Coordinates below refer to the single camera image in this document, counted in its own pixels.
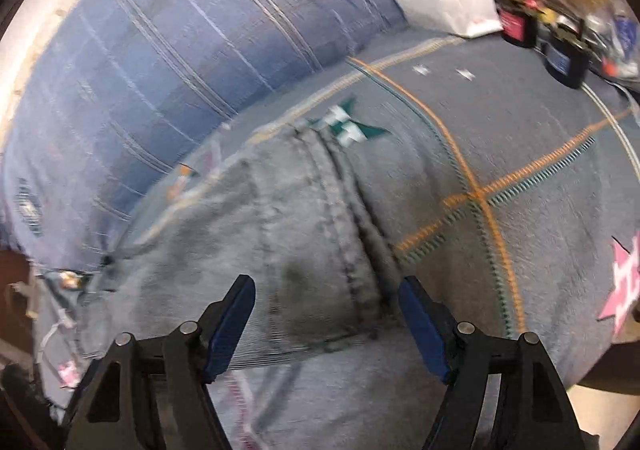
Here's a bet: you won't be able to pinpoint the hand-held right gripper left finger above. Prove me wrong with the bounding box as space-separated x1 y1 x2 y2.
61 274 257 450

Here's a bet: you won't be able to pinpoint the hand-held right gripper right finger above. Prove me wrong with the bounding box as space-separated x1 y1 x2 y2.
398 275 587 450

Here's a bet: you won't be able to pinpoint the grey denim pants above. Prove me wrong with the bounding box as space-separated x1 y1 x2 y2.
90 124 416 381

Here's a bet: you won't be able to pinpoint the grey star-print bed sheet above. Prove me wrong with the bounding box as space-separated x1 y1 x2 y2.
35 27 640 450

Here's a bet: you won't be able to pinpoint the blue striped pillow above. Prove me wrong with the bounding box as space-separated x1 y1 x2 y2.
0 0 408 251

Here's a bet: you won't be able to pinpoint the black jar with blue label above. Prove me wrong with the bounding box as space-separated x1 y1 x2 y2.
542 32 591 90

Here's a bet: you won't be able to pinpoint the black jar with pink label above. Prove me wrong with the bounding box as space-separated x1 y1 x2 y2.
500 0 538 49

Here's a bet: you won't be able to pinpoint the clear plastic bag of clutter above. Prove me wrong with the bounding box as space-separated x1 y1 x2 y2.
540 0 640 81

